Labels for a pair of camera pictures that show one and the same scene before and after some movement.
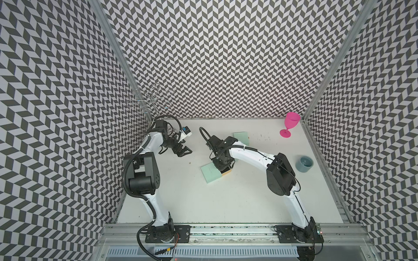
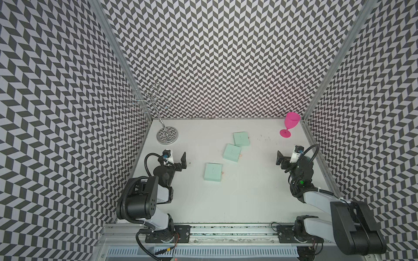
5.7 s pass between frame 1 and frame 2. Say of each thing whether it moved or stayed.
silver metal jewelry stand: stayed
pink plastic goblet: stayed
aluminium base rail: stayed
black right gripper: moved
